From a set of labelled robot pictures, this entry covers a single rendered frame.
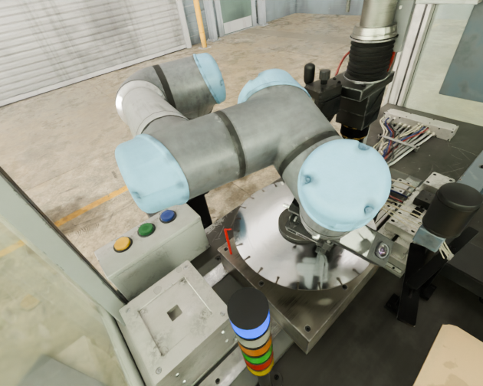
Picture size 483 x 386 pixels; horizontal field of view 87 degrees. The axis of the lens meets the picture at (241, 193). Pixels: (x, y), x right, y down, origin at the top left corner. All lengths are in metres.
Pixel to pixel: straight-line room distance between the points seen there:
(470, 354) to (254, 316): 0.60
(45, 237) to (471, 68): 0.73
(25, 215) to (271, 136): 0.39
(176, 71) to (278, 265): 0.46
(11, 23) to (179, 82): 5.62
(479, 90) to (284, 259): 0.44
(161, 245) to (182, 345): 0.27
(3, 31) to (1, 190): 5.71
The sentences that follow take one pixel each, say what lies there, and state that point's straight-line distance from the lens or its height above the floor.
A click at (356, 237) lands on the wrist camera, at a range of 0.42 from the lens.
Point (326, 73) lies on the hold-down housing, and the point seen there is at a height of 1.27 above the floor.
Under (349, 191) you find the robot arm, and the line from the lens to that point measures 0.22.
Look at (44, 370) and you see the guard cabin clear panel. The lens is 0.38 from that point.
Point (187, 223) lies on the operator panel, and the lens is 0.75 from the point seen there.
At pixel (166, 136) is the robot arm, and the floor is 1.32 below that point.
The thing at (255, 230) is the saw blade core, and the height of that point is 0.95.
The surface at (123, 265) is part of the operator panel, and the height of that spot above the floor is 0.90.
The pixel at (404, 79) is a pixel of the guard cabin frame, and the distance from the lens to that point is 1.66.
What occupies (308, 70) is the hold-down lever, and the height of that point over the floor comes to 1.27.
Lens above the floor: 1.43
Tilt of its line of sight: 42 degrees down
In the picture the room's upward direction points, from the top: 9 degrees counter-clockwise
